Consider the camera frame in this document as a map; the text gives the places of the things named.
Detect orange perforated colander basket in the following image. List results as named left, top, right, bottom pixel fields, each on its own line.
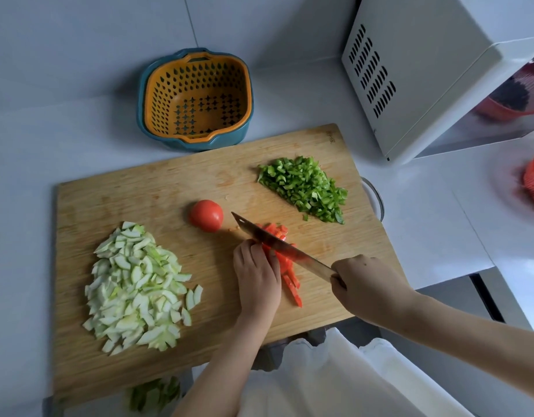
left=143, top=51, right=253, bottom=144

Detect green vegetable scraps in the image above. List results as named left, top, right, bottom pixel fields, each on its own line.
left=129, top=376, right=181, bottom=413

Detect pile of chopped green pepper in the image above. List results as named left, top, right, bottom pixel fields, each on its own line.
left=258, top=156, right=349, bottom=225

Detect person's left forearm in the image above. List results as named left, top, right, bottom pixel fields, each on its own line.
left=173, top=312, right=277, bottom=417

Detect white microwave oven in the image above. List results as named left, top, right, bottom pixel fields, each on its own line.
left=342, top=0, right=534, bottom=165

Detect person's right hand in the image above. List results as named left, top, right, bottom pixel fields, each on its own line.
left=330, top=254, right=419, bottom=331

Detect pile of chopped pale squash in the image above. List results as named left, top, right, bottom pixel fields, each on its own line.
left=82, top=221, right=203, bottom=356

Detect teal plastic basin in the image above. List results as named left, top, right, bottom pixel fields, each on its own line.
left=136, top=47, right=254, bottom=152

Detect red tomato slices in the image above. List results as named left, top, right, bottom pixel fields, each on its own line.
left=256, top=223, right=303, bottom=308

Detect red tomato half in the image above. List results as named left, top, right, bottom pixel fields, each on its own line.
left=188, top=200, right=224, bottom=233

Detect person's left hand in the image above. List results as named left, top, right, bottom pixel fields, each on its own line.
left=232, top=239, right=283, bottom=318

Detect wooden cutting board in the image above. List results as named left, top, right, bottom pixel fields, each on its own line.
left=53, top=123, right=407, bottom=408

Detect person's right forearm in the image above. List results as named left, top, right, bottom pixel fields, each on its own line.
left=397, top=291, right=534, bottom=403

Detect steel kitchen knife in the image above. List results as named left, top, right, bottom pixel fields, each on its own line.
left=231, top=212, right=338, bottom=284

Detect person's white garment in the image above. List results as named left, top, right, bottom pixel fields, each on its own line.
left=192, top=327, right=475, bottom=417

